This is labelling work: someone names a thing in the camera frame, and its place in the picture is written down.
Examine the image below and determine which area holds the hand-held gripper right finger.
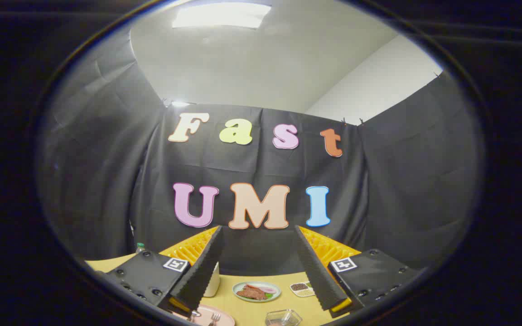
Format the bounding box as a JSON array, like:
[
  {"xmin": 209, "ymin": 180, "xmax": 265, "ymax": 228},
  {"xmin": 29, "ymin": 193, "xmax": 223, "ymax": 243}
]
[{"xmin": 294, "ymin": 225, "xmax": 425, "ymax": 318}]

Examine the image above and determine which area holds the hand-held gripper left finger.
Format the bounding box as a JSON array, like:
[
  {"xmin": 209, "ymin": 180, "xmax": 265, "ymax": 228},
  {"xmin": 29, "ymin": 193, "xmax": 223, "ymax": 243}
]
[{"xmin": 96, "ymin": 225, "xmax": 225, "ymax": 317}]

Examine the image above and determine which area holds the clear glass drainer box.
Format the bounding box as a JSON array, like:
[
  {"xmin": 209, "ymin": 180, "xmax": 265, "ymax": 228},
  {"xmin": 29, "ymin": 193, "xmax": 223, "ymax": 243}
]
[{"xmin": 265, "ymin": 309, "xmax": 303, "ymax": 326}]

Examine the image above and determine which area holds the cream white toaster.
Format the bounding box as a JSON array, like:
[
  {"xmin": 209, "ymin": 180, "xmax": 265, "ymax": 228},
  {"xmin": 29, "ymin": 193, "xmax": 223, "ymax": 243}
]
[{"xmin": 203, "ymin": 262, "xmax": 221, "ymax": 298}]

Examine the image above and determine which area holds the white divided grain dish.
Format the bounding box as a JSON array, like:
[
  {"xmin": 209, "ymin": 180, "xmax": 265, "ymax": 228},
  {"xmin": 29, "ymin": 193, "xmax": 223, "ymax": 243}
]
[{"xmin": 290, "ymin": 282, "xmax": 316, "ymax": 297}]

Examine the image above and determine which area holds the pale green oval plate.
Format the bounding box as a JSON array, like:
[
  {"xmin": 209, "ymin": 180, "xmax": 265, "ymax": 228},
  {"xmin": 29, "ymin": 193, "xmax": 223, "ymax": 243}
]
[{"xmin": 232, "ymin": 281, "xmax": 282, "ymax": 302}]

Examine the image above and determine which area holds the brown steak piece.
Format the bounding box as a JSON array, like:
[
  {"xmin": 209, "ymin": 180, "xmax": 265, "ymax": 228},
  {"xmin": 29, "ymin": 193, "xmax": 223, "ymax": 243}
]
[{"xmin": 237, "ymin": 285, "xmax": 267, "ymax": 301}]

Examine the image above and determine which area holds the pink round plate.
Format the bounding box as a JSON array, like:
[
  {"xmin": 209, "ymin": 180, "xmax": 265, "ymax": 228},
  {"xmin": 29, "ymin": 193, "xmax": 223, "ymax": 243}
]
[{"xmin": 173, "ymin": 304, "xmax": 236, "ymax": 326}]

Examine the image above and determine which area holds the black backdrop cloth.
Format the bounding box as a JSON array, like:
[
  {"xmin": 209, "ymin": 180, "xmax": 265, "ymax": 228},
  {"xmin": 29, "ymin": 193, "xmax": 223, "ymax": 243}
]
[{"xmin": 39, "ymin": 27, "xmax": 486, "ymax": 277}]

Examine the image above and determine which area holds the ceiling light panel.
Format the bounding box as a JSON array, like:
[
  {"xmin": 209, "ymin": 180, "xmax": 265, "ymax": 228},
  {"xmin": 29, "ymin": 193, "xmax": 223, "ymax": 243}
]
[{"xmin": 172, "ymin": 2, "xmax": 272, "ymax": 29}]

